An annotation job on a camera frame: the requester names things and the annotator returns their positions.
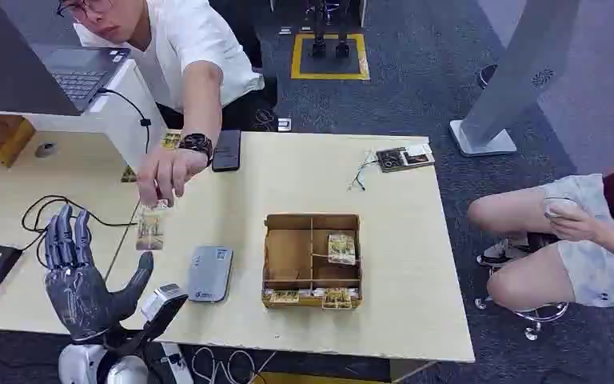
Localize person's left hand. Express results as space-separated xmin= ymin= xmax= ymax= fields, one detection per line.
xmin=135 ymin=146 xmax=210 ymax=209

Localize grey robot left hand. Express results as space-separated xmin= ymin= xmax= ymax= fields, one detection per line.
xmin=44 ymin=203 xmax=155 ymax=343

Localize black wrist watch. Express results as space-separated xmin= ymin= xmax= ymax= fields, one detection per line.
xmin=177 ymin=133 xmax=215 ymax=162

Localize black smartphone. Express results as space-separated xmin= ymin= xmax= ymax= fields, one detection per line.
xmin=210 ymin=130 xmax=242 ymax=173

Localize white laptop stand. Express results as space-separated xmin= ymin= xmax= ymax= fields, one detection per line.
xmin=0 ymin=57 xmax=169 ymax=172

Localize grey flat card reader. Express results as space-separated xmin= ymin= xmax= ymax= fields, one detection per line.
xmin=185 ymin=244 xmax=234 ymax=304

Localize white power strip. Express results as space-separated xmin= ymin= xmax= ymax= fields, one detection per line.
xmin=159 ymin=342 xmax=195 ymax=384

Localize person at desk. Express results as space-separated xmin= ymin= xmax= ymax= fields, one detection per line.
xmin=55 ymin=0 xmax=265 ymax=209

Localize wooden compartment box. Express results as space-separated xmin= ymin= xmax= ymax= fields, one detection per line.
xmin=261 ymin=213 xmax=365 ymax=310

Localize flat yellow-print card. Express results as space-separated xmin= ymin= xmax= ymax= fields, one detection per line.
xmin=269 ymin=290 xmax=301 ymax=305

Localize dark laptop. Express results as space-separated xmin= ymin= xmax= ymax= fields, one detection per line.
xmin=0 ymin=0 xmax=132 ymax=117

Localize upright card stack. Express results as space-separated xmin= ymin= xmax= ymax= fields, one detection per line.
xmin=327 ymin=233 xmax=358 ymax=266

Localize black robot stand legs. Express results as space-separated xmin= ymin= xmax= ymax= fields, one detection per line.
xmin=305 ymin=0 xmax=354 ymax=60

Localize flat green-print card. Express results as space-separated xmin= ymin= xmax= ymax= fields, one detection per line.
xmin=321 ymin=287 xmax=353 ymax=310

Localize circuit board tray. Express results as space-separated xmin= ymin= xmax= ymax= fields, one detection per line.
xmin=375 ymin=143 xmax=437 ymax=174

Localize dark shoe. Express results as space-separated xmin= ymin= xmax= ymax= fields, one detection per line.
xmin=476 ymin=63 xmax=499 ymax=90

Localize white floor stand pillar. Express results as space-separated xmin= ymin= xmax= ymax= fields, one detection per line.
xmin=448 ymin=0 xmax=584 ymax=158

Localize pale smartphone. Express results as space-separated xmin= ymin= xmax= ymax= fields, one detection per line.
xmin=542 ymin=196 xmax=581 ymax=219

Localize chrome wheeled stool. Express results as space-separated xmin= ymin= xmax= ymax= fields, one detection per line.
xmin=472 ymin=235 xmax=571 ymax=342

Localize seated person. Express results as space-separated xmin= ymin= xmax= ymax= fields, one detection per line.
xmin=465 ymin=128 xmax=614 ymax=312

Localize thin black laptop cable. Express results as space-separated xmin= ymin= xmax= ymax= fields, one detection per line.
xmin=97 ymin=86 xmax=153 ymax=154

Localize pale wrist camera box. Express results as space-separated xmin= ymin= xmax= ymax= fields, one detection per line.
xmin=139 ymin=282 xmax=189 ymax=340

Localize looped black cable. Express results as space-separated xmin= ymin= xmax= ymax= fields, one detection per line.
xmin=20 ymin=194 xmax=140 ymax=269

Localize white cables under desk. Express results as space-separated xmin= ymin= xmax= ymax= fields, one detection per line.
xmin=190 ymin=346 xmax=277 ymax=384

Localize thin loose wires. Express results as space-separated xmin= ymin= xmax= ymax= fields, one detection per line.
xmin=347 ymin=150 xmax=381 ymax=192

